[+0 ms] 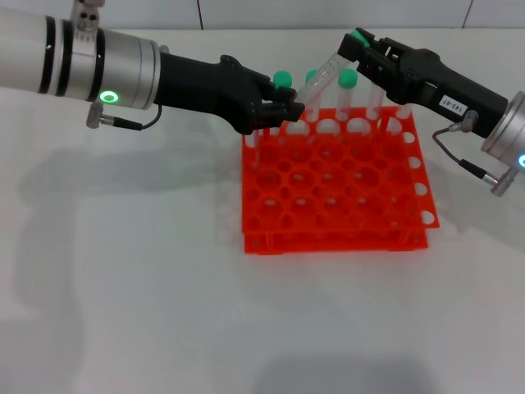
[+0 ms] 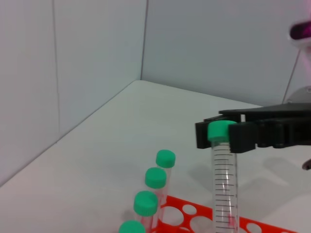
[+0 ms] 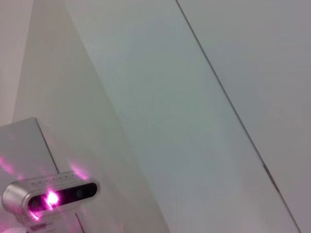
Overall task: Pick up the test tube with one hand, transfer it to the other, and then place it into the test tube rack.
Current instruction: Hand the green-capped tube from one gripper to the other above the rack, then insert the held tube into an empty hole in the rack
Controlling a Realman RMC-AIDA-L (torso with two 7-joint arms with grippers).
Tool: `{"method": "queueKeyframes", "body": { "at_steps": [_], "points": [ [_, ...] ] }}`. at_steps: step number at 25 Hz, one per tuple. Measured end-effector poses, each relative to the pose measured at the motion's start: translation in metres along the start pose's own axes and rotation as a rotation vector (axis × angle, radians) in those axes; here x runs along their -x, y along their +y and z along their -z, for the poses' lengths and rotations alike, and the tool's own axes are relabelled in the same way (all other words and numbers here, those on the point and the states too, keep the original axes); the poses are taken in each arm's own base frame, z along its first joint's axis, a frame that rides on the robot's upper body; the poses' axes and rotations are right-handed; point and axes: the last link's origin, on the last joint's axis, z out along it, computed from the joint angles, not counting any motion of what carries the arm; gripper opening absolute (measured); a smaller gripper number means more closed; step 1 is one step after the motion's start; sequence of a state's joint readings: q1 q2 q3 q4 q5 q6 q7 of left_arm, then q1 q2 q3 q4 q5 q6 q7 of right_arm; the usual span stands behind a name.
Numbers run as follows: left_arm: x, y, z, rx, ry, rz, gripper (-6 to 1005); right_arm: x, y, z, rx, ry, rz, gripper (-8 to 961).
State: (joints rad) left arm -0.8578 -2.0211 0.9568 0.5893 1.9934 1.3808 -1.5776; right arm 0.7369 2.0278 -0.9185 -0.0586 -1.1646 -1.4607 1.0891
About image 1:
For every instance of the silver clamp bracket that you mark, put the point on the silver clamp bracket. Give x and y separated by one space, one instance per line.
87 20

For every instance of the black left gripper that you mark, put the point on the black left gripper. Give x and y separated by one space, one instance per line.
205 88

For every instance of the clear test tube green cap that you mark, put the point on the clear test tube green cap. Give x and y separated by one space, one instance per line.
283 78
324 74
314 108
251 147
404 111
376 102
348 79

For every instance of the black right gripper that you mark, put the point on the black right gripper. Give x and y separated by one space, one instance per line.
422 78

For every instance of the orange test tube rack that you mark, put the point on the orange test tube rack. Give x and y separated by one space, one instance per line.
328 242

